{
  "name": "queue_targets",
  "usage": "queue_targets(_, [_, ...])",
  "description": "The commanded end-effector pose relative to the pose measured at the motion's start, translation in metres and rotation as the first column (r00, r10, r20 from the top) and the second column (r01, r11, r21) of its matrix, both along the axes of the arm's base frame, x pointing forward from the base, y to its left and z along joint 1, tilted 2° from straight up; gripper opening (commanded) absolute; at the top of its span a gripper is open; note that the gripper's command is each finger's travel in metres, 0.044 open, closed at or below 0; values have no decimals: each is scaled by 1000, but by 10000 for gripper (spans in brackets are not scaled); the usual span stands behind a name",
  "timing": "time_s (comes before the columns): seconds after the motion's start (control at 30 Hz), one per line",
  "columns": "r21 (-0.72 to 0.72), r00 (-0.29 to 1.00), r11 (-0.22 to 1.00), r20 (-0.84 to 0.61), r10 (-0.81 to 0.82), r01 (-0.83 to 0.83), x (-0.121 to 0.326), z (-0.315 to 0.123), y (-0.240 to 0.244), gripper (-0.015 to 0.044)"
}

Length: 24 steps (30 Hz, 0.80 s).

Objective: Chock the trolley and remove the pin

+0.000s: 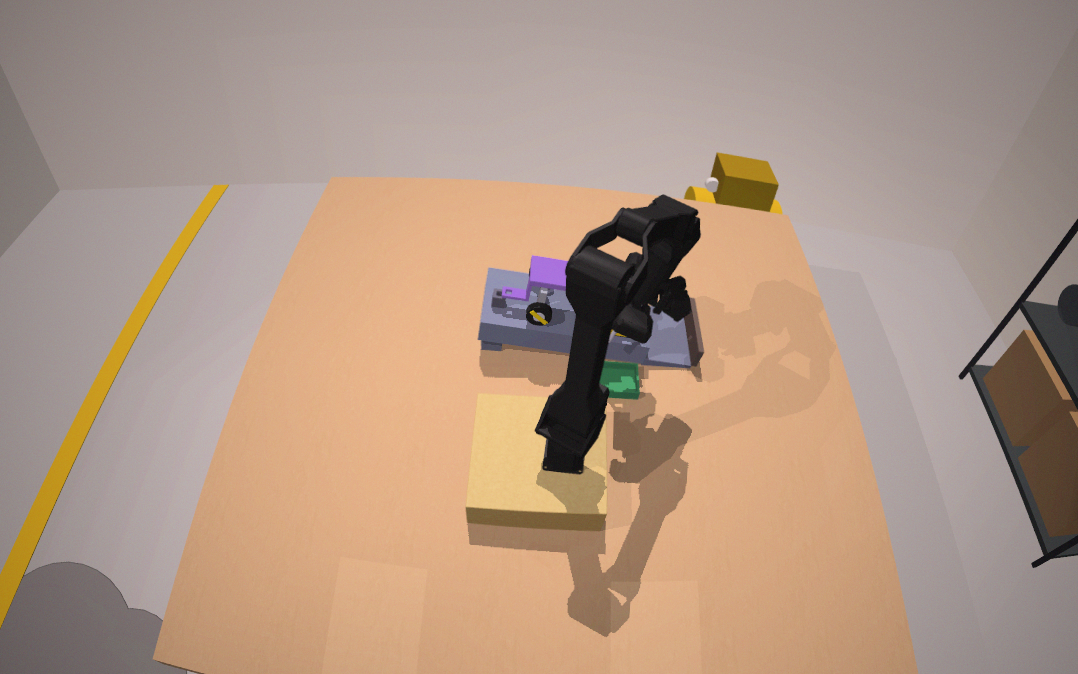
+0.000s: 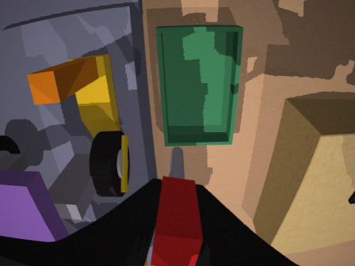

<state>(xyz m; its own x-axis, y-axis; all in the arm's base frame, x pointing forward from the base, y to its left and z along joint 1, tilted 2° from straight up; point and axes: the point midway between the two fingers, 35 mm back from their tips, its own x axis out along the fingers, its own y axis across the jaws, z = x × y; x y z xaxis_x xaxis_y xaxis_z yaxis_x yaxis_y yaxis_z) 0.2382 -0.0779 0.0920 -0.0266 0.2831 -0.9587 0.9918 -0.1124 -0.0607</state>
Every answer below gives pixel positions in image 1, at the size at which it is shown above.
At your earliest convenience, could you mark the purple wheeled trolley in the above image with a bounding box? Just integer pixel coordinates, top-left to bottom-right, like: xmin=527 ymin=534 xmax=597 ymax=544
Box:
xmin=501 ymin=255 xmax=568 ymax=326

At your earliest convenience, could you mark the green tray floor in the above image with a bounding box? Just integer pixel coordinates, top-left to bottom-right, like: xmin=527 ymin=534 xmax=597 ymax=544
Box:
xmin=599 ymin=368 xmax=636 ymax=391

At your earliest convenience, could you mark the grey ramp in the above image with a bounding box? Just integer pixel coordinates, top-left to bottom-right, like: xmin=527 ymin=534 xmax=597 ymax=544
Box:
xmin=476 ymin=267 xmax=705 ymax=369

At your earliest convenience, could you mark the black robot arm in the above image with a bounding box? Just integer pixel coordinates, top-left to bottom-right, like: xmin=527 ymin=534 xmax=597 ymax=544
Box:
xmin=534 ymin=194 xmax=701 ymax=474

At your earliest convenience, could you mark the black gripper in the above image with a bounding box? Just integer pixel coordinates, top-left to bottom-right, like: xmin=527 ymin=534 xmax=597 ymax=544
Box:
xmin=612 ymin=252 xmax=671 ymax=344

